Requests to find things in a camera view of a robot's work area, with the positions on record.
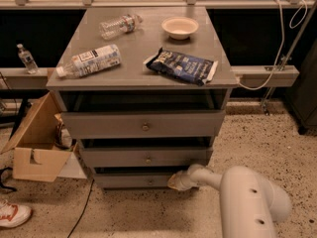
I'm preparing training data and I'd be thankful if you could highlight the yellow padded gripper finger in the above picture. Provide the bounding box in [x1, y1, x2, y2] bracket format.
[167, 174, 185, 191]

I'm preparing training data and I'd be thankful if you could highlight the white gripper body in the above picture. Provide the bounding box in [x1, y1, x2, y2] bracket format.
[176, 164, 206, 190]

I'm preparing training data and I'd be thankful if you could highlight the grey bottom drawer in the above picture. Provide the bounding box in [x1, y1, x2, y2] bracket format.
[93, 166, 188, 189]

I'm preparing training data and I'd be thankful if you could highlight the grey drawer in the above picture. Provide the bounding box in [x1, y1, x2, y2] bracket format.
[80, 141, 213, 168]
[61, 111, 225, 139]
[93, 166, 188, 189]

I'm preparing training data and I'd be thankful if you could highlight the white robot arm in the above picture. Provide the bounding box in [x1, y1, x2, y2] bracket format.
[167, 165, 292, 238]

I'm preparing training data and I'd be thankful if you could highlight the grey top drawer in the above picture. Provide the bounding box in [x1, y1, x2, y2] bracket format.
[61, 111, 225, 139]

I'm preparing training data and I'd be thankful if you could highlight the grey middle drawer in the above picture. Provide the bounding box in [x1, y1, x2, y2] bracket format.
[80, 141, 213, 168]

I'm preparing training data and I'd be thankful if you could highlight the grey wooden drawer cabinet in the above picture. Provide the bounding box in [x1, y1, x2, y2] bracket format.
[46, 6, 240, 191]

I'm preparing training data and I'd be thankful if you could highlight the blue chip bag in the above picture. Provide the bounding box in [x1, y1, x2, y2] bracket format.
[144, 48, 218, 86]

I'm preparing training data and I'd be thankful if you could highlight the dark cabinet at right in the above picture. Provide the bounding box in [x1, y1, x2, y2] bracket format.
[286, 40, 317, 135]

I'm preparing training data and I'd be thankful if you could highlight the open cardboard box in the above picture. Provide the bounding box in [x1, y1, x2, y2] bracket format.
[2, 93, 86, 182]

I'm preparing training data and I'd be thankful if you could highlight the white labelled plastic bottle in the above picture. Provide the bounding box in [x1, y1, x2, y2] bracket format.
[56, 45, 122, 78]

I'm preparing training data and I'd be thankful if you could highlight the white paper bowl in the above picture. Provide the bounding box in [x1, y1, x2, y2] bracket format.
[161, 17, 199, 40]

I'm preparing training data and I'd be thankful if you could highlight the white and red sneaker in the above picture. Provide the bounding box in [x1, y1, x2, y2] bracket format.
[0, 200, 32, 228]

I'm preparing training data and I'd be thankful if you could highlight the clear crushed water bottle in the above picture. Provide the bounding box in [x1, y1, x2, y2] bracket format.
[99, 14, 143, 40]

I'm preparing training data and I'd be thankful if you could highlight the small upright water bottle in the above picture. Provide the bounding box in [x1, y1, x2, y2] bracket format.
[17, 44, 38, 74]

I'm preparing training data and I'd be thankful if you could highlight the black floor cable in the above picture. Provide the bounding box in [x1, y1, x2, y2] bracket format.
[66, 178, 95, 238]

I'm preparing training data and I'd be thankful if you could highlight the black strap on floor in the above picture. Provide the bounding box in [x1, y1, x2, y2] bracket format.
[0, 167, 18, 193]

